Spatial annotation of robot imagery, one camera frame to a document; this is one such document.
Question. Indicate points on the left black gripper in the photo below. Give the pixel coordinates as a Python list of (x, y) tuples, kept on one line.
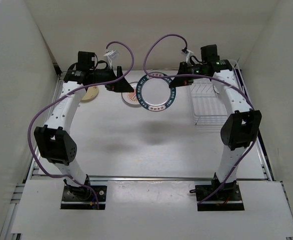
[(120, 86)]

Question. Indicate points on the aluminium rail bar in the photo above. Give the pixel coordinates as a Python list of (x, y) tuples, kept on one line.
[(96, 178)]

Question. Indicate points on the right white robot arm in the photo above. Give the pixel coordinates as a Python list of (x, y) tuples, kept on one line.
[(241, 127)]

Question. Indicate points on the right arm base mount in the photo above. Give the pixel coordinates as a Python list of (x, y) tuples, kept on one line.
[(228, 198)]

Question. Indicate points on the white wire dish rack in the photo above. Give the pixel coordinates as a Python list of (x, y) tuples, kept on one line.
[(206, 106)]

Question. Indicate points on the white front board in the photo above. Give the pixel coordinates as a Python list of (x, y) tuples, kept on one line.
[(142, 210)]

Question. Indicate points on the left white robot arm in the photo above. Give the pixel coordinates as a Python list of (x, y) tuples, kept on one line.
[(53, 139)]

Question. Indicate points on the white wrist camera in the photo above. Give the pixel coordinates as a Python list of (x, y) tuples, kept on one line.
[(187, 53), (110, 56)]

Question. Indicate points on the cream plate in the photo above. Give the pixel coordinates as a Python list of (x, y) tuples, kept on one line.
[(86, 98), (91, 92)]

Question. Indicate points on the orange sunburst plate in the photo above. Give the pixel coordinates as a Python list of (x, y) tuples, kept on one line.
[(130, 98)]

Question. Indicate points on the green rim text plate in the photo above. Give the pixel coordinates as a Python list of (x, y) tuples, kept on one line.
[(153, 92)]

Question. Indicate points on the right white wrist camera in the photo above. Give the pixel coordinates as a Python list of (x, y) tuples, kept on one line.
[(187, 53)]

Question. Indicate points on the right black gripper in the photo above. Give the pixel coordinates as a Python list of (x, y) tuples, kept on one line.
[(181, 81)]

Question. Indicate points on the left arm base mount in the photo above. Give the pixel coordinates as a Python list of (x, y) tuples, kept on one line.
[(74, 198)]

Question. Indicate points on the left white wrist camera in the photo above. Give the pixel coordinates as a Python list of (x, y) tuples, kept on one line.
[(110, 56)]

